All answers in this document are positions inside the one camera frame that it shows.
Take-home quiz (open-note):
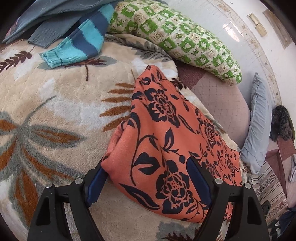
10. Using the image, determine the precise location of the orange black floral garment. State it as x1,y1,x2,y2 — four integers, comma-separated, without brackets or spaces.
101,65,242,223

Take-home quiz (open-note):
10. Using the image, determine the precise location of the striped floral bed sheet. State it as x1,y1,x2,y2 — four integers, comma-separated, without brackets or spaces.
248,161,288,224

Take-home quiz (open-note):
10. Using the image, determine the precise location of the light blue pillow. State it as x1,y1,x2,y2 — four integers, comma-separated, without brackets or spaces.
240,73,273,174

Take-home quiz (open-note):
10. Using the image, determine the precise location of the cream leaf pattern blanket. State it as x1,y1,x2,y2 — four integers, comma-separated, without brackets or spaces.
0,34,243,241

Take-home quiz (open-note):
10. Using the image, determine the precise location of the dark furry cushion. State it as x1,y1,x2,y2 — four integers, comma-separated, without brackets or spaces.
270,105,295,142

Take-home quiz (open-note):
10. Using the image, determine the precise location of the pink quilted mattress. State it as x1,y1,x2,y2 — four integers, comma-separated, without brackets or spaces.
175,60,250,148

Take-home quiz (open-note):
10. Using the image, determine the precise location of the blue turquoise striped garment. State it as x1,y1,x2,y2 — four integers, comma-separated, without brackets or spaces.
41,1,118,69

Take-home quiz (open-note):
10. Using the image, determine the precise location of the grey-blue knit sweater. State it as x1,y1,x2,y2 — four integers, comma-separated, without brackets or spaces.
3,1,118,48

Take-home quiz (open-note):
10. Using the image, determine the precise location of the green white checkered pillow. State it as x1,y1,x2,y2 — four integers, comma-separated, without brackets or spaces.
109,1,242,85

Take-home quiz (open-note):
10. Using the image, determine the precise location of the beige wall switch plate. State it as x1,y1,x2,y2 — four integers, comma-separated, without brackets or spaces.
248,13,267,37

